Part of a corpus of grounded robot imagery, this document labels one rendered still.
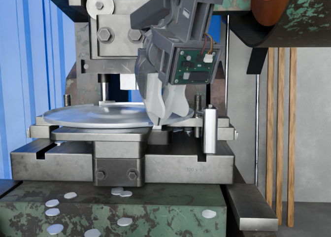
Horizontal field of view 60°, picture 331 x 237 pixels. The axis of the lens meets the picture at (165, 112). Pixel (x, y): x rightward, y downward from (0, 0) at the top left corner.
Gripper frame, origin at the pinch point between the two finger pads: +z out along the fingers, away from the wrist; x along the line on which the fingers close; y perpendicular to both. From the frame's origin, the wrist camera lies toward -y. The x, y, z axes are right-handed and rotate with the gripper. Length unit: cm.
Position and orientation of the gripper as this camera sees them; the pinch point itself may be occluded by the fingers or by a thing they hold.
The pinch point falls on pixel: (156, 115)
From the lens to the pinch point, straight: 45.3
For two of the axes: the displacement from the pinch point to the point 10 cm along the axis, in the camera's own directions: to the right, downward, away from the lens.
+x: 8.9, -0.7, 4.5
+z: -1.7, 8.7, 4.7
